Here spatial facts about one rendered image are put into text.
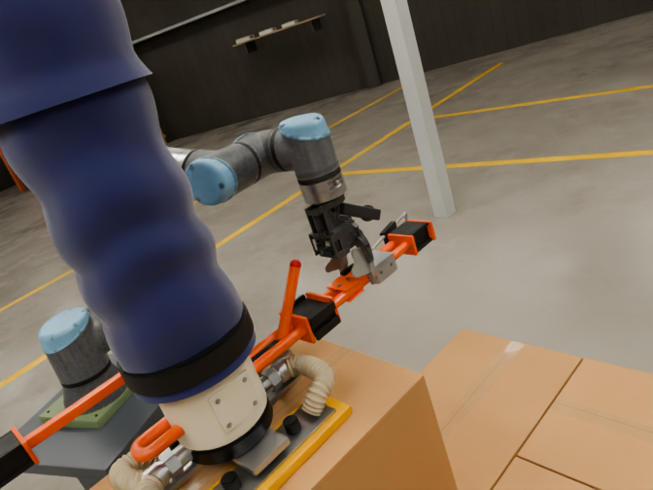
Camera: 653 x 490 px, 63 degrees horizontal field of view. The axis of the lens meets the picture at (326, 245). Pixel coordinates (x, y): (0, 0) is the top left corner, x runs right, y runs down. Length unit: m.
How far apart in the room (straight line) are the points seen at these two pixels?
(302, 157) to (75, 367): 1.00
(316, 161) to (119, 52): 0.42
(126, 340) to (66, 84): 0.36
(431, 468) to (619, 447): 0.47
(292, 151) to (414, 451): 0.62
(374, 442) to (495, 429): 0.56
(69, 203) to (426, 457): 0.79
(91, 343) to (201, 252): 0.96
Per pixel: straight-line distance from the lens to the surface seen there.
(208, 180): 1.00
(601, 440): 1.46
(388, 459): 1.05
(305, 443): 0.98
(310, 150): 1.02
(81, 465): 1.66
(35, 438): 1.17
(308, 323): 1.03
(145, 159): 0.77
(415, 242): 1.26
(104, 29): 0.77
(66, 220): 0.78
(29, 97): 0.74
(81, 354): 1.73
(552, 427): 1.49
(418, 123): 3.92
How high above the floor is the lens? 1.59
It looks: 22 degrees down
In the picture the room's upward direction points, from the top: 19 degrees counter-clockwise
